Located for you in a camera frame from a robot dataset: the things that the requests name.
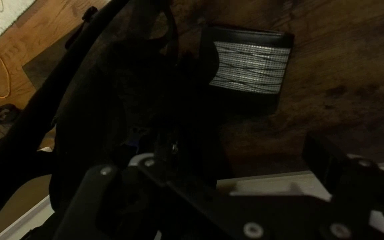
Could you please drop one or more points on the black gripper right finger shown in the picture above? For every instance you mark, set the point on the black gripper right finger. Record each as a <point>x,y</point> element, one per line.
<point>352,191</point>

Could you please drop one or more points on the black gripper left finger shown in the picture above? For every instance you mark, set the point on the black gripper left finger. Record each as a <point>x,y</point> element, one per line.
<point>112,200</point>

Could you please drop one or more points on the black wallet silver woven panel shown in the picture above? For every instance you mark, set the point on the black wallet silver woven panel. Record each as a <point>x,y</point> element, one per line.
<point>249,67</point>

